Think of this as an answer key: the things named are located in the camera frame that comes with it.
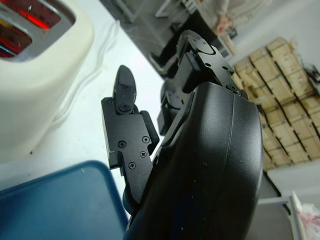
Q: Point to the light wooden crate stack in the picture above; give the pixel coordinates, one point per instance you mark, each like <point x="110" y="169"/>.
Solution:
<point x="285" y="100"/>

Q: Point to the dark blue plastic tray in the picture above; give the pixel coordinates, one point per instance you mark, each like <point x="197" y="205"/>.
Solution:
<point x="57" y="205"/>

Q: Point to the person in white shirt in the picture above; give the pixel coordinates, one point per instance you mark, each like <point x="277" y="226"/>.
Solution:
<point x="237" y="10"/>

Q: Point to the white metal frame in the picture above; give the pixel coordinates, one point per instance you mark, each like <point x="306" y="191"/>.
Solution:
<point x="277" y="200"/>

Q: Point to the cream two-slot toaster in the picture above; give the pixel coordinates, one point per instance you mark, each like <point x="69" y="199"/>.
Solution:
<point x="37" y="87"/>

